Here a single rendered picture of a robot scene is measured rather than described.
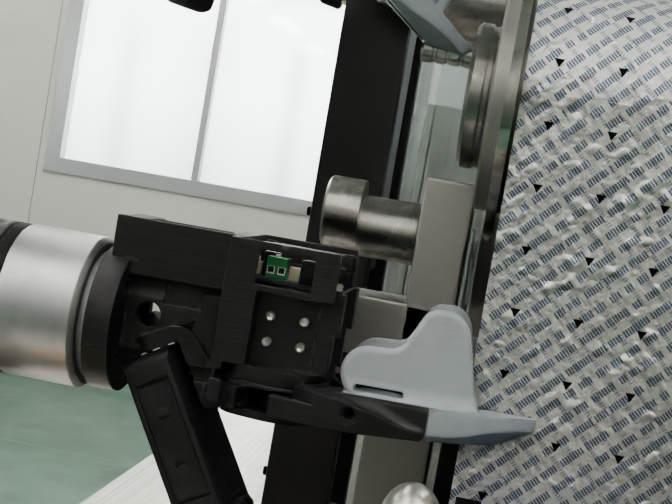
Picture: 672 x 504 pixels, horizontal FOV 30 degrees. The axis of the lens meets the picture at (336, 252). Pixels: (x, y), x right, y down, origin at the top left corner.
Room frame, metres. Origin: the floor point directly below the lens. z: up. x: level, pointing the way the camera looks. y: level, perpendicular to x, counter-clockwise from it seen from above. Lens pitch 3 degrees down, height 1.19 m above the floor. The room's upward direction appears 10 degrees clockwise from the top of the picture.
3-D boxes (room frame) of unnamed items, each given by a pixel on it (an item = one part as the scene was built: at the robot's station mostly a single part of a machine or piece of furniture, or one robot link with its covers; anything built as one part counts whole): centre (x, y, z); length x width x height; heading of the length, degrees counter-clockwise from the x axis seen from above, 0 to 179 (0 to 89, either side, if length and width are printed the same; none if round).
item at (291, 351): (0.60, 0.05, 1.12); 0.12 x 0.08 x 0.09; 83
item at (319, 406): (0.57, -0.01, 1.09); 0.09 x 0.05 x 0.02; 82
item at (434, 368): (0.57, -0.06, 1.11); 0.09 x 0.03 x 0.06; 82
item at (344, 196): (0.69, 0.00, 1.18); 0.04 x 0.02 x 0.04; 173
